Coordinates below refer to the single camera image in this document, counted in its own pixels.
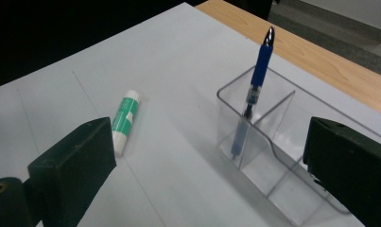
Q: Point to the green and white glue stick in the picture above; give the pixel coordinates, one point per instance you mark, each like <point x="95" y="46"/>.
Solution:
<point x="125" y="119"/>

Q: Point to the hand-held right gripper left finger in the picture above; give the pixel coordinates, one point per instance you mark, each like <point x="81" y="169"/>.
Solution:
<point x="74" y="164"/>

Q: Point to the clear plastic desk organizer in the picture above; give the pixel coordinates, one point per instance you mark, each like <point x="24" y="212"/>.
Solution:
<point x="273" y="164"/>

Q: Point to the blue pen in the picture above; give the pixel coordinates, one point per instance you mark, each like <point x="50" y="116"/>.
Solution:
<point x="261" y="66"/>

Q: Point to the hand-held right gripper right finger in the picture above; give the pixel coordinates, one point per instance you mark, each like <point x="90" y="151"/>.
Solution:
<point x="352" y="167"/>

